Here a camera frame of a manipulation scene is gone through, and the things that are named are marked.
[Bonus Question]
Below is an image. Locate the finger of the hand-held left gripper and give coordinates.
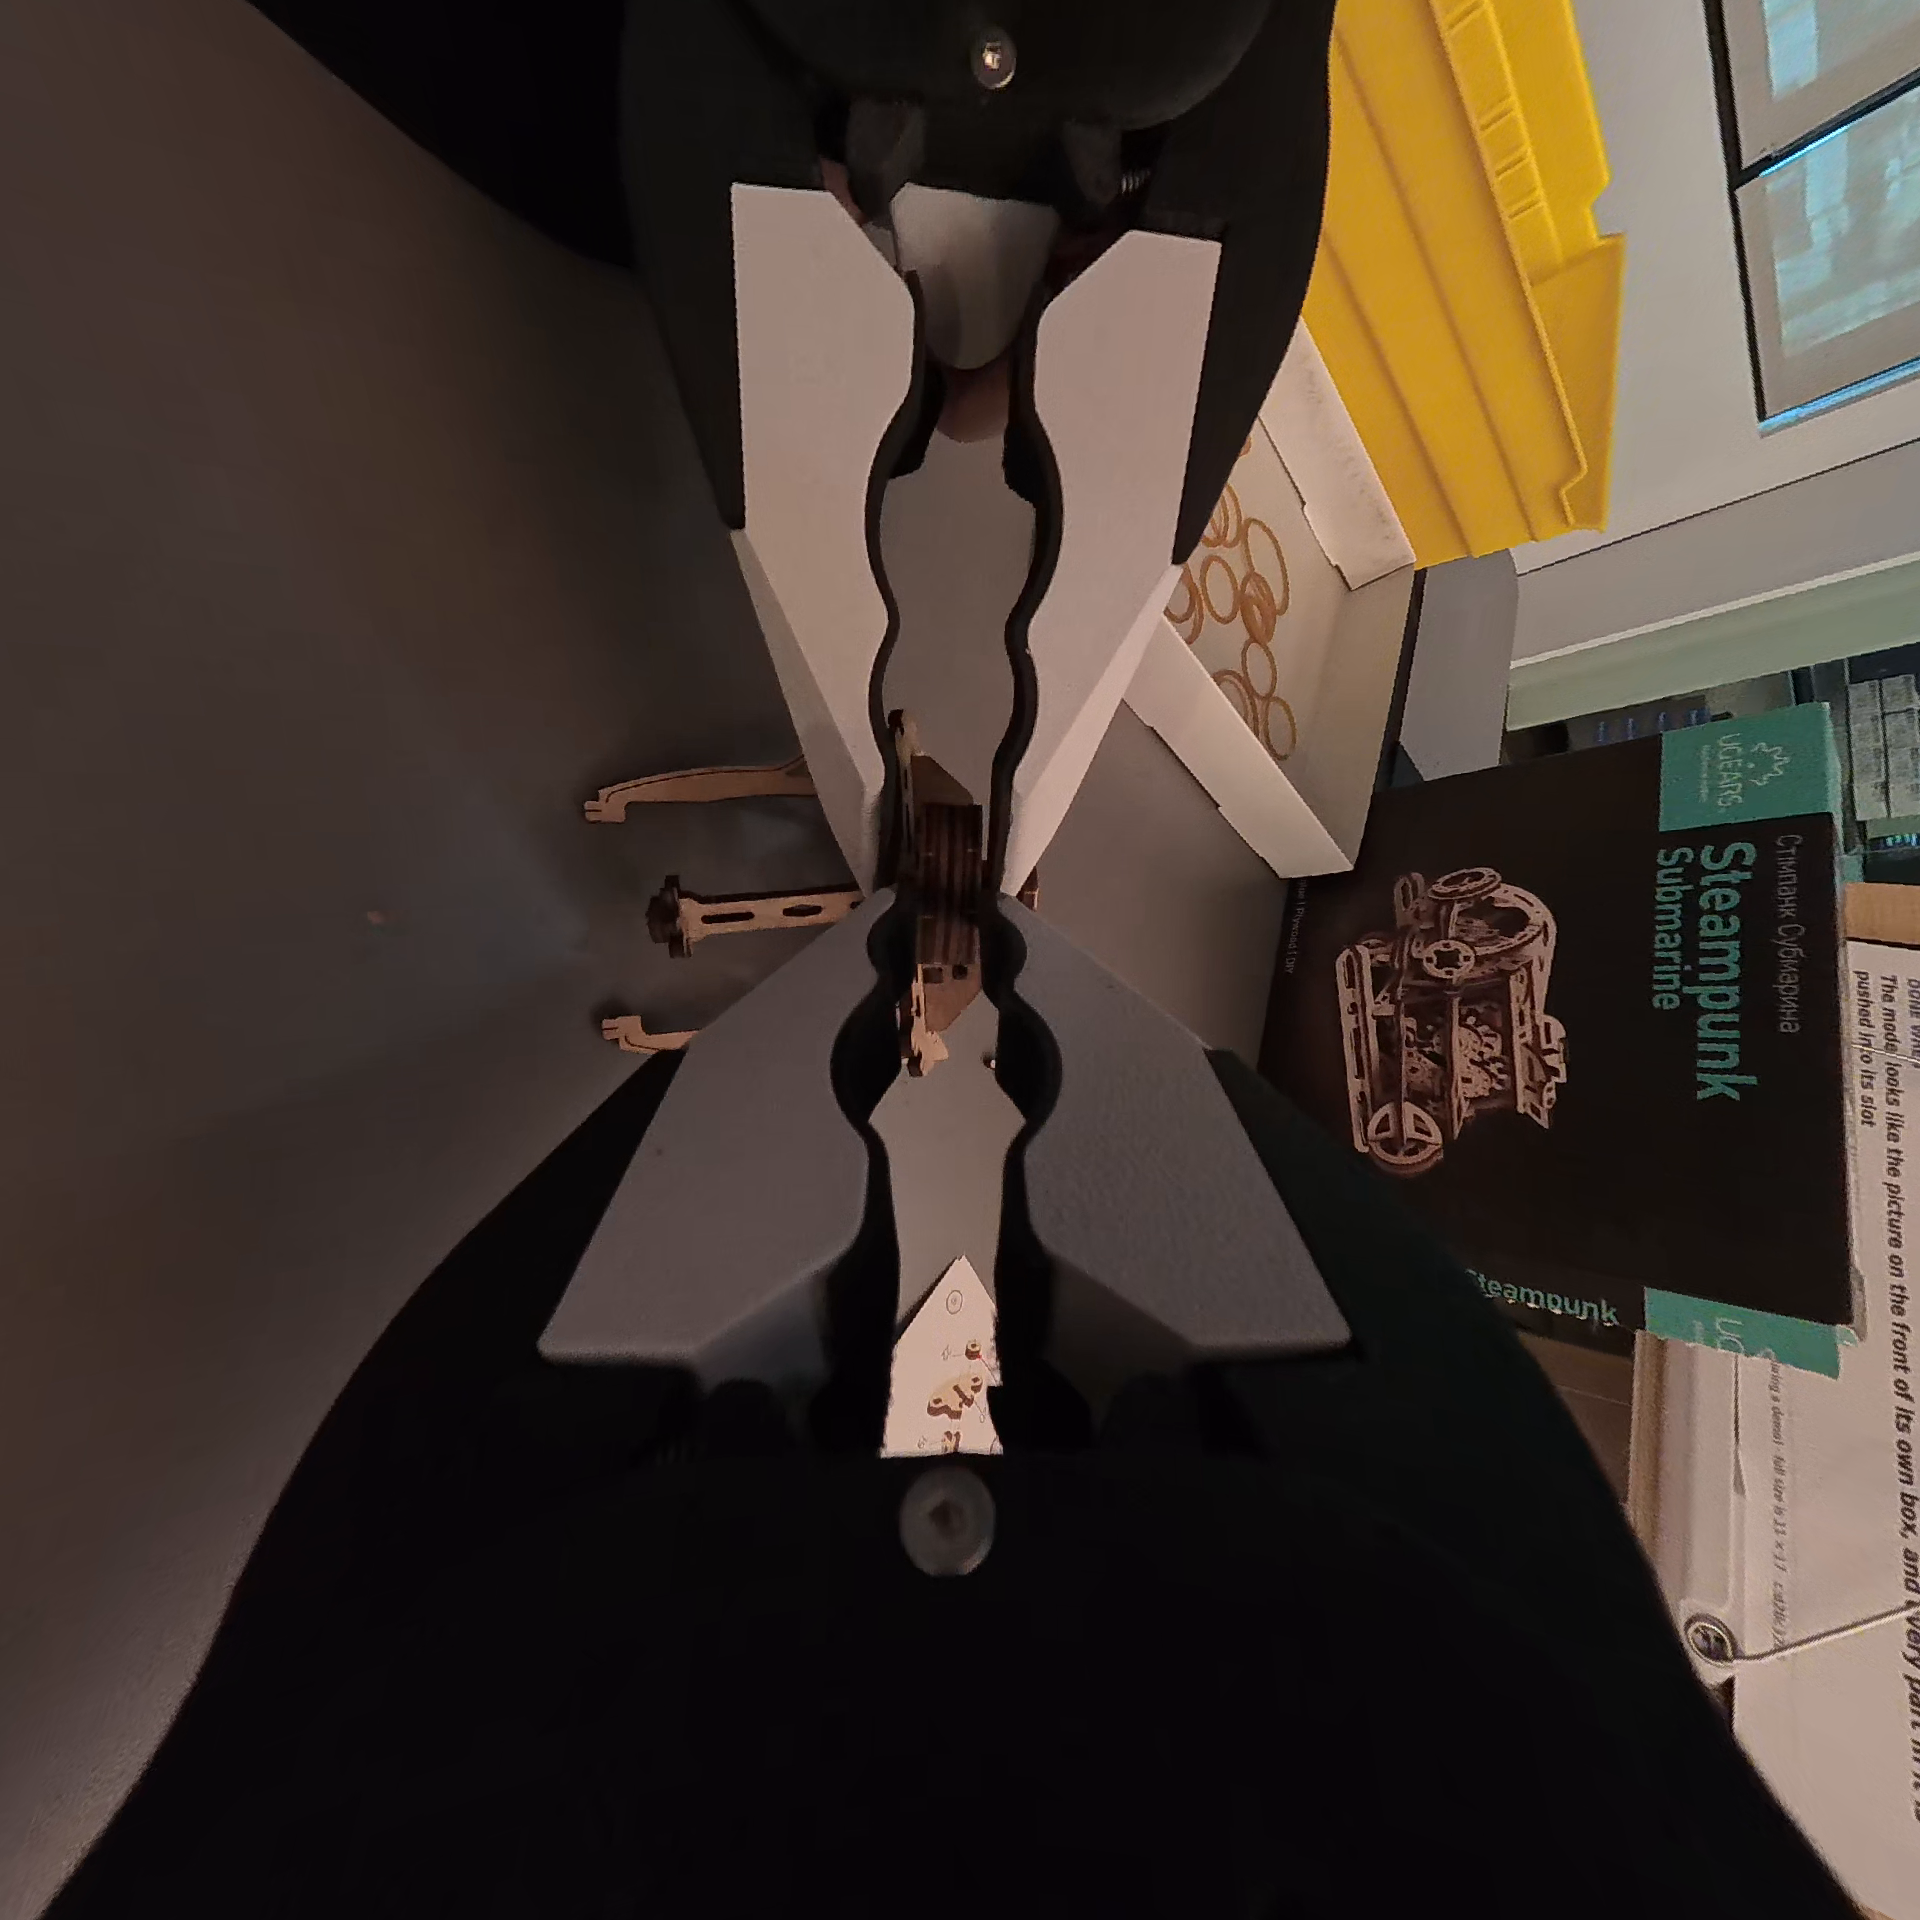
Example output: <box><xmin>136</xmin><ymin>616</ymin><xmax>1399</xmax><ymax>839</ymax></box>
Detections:
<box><xmin>727</xmin><ymin>181</ymin><xmax>923</xmax><ymax>895</ymax></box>
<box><xmin>982</xmin><ymin>228</ymin><xmax>1225</xmax><ymax>895</ymax></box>

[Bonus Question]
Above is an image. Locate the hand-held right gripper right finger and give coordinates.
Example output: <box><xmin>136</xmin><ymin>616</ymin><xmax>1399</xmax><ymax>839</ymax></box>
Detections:
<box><xmin>982</xmin><ymin>893</ymin><xmax>1356</xmax><ymax>1455</ymax></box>

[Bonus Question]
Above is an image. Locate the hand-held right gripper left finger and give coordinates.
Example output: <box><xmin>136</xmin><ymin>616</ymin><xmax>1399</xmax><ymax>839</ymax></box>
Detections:
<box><xmin>536</xmin><ymin>884</ymin><xmax>920</xmax><ymax>1455</ymax></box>

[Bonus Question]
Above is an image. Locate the wooden mechanical model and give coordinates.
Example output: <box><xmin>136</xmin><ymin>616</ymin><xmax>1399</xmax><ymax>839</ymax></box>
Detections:
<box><xmin>584</xmin><ymin>708</ymin><xmax>1047</xmax><ymax>1087</ymax></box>

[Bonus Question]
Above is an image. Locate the dark model kit box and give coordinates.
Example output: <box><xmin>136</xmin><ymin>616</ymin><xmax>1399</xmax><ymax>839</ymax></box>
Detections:
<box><xmin>1255</xmin><ymin>703</ymin><xmax>1865</xmax><ymax>1381</ymax></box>

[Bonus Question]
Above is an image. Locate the instruction booklet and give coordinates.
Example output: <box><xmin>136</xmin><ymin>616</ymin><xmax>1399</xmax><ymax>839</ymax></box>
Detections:
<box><xmin>882</xmin><ymin>1252</ymin><xmax>1003</xmax><ymax>1461</ymax></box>

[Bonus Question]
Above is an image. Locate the white cardboard box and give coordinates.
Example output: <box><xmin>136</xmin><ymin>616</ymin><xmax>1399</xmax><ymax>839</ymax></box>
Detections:
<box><xmin>1115</xmin><ymin>323</ymin><xmax>1424</xmax><ymax>880</ymax></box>

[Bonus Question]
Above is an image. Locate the yellow plastic bin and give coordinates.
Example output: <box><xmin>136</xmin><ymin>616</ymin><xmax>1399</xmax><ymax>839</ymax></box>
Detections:
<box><xmin>1301</xmin><ymin>0</ymin><xmax>1629</xmax><ymax>571</ymax></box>

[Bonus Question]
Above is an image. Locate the white plastic container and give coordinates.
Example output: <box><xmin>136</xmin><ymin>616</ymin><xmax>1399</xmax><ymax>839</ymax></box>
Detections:
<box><xmin>1626</xmin><ymin>1326</ymin><xmax>1801</xmax><ymax>1712</ymax></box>

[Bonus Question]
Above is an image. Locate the window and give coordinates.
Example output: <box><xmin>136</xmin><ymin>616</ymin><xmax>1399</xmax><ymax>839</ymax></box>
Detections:
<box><xmin>1709</xmin><ymin>0</ymin><xmax>1920</xmax><ymax>431</ymax></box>

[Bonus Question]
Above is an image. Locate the printed paper sheet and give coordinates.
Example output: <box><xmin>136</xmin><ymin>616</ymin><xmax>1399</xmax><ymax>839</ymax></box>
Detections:
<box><xmin>1740</xmin><ymin>884</ymin><xmax>1920</xmax><ymax>1920</ymax></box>

